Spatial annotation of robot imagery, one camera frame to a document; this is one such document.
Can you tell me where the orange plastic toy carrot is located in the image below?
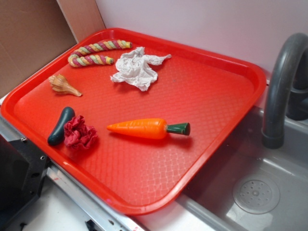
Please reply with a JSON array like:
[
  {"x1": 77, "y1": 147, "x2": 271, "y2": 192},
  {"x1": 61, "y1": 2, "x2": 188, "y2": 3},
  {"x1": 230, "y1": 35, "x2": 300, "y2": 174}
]
[{"x1": 106, "y1": 118, "x2": 191, "y2": 140}]

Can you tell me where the red plastic tray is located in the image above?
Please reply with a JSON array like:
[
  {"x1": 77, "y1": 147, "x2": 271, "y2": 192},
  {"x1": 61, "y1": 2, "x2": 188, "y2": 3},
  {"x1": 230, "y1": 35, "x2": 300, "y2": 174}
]
[{"x1": 1, "y1": 28, "x2": 266, "y2": 215}]

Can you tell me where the crumpled white paper towel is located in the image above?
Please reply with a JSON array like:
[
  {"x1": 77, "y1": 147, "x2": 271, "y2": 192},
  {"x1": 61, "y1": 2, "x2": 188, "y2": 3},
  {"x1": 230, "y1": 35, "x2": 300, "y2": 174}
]
[{"x1": 110, "y1": 47, "x2": 172, "y2": 91}]

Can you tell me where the crumpled red cloth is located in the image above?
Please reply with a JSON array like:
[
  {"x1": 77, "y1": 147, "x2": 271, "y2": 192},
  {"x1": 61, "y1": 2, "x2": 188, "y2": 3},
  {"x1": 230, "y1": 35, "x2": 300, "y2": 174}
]
[{"x1": 64, "y1": 115, "x2": 98, "y2": 151}]

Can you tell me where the dark green toy cucumber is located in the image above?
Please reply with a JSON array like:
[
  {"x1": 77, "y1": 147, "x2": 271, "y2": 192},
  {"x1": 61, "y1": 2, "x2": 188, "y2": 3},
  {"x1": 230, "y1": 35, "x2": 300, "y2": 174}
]
[{"x1": 47, "y1": 107, "x2": 75, "y2": 146}]

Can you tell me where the tan spiral seashell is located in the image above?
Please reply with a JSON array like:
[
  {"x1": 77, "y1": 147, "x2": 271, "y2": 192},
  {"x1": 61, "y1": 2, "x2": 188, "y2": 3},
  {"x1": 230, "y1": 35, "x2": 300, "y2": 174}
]
[{"x1": 48, "y1": 75, "x2": 82, "y2": 97}]

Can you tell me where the grey plastic toy sink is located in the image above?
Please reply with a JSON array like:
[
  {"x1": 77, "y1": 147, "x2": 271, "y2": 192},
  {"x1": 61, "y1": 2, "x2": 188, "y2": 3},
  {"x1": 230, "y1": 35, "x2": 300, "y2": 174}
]
[{"x1": 177, "y1": 69, "x2": 308, "y2": 231}]

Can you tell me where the round grey sink drain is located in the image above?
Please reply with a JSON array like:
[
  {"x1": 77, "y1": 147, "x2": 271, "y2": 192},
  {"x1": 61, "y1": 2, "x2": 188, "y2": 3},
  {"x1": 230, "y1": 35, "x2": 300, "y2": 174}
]
[{"x1": 232, "y1": 175, "x2": 280, "y2": 215}]

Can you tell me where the grey toy faucet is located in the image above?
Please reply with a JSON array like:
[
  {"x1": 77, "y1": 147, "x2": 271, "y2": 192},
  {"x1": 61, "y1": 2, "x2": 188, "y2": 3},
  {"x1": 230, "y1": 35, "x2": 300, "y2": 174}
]
[{"x1": 262, "y1": 33, "x2": 308, "y2": 149}]

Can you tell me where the brown cardboard panel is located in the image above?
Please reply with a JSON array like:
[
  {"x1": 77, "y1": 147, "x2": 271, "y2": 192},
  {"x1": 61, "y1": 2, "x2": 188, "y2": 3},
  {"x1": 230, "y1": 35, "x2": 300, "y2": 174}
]
[{"x1": 0, "y1": 0, "x2": 105, "y2": 97}]

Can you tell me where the multicolour twisted rope toy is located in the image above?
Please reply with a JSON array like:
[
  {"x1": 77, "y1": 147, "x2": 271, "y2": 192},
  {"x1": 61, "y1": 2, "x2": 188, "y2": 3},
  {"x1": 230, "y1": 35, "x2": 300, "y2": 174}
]
[{"x1": 67, "y1": 39, "x2": 133, "y2": 68}]

